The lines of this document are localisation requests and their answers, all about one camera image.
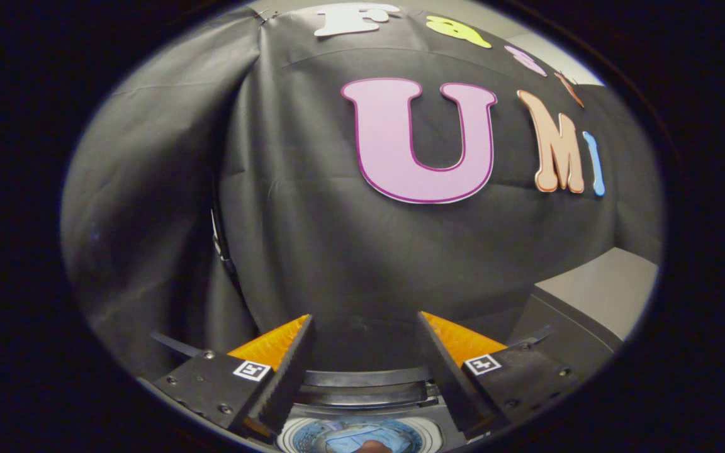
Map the backdrop stand pole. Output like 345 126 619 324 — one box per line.
210 206 240 293

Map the light blue shirt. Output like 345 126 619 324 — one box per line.
323 424 415 453

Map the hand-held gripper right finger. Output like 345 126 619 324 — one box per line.
415 311 582 438

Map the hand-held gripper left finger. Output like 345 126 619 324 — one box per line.
152 314 317 438

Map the black backdrop cloth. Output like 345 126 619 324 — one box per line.
60 3 664 379

